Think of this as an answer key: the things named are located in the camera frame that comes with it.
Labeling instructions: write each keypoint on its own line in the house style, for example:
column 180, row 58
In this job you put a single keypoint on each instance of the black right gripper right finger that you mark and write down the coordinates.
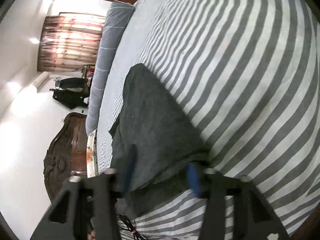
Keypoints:
column 252, row 216

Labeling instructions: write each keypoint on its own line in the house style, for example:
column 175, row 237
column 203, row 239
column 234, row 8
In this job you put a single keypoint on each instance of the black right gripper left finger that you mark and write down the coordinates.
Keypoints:
column 85, row 200

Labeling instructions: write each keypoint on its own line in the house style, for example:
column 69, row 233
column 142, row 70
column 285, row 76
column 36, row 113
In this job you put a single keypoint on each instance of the dark grey pants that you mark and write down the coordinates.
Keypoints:
column 153, row 141

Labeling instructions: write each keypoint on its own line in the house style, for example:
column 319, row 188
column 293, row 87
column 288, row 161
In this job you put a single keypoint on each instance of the white floral pillow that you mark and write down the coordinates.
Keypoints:
column 91, row 155

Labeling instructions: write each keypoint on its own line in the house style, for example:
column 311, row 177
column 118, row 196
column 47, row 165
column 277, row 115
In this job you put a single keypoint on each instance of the dark brown wooden headboard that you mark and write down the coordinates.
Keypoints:
column 66, row 155

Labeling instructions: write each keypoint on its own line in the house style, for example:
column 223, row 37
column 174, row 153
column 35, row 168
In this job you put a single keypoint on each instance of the black clutter pile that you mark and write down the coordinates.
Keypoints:
column 74, row 92

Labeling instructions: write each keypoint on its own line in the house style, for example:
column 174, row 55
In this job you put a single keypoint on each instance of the grey white striped bedsheet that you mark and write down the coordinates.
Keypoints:
column 246, row 72

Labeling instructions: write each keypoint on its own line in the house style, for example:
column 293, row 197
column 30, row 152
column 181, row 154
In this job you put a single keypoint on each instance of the pink window curtain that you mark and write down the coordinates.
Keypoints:
column 69, row 41

